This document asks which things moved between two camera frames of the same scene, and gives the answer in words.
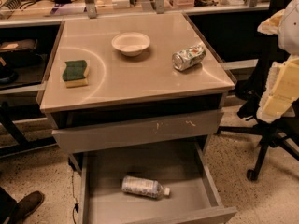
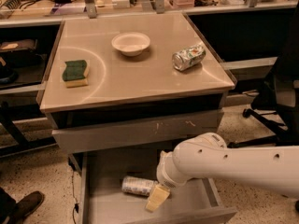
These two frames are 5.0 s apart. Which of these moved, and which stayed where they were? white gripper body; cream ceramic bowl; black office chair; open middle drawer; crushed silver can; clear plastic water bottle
Moved: white gripper body; black office chair
Stayed: clear plastic water bottle; crushed silver can; cream ceramic bowl; open middle drawer
